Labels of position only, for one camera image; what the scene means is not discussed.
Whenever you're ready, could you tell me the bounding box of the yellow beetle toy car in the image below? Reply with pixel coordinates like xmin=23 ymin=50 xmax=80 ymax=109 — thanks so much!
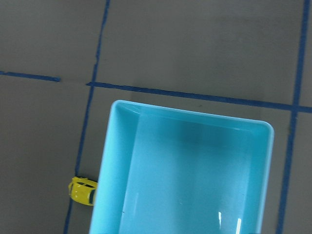
xmin=68 ymin=176 xmax=98 ymax=206

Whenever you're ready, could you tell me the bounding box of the light blue plastic bin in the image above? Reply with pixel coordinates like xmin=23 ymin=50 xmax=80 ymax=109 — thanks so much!
xmin=89 ymin=100 xmax=274 ymax=234

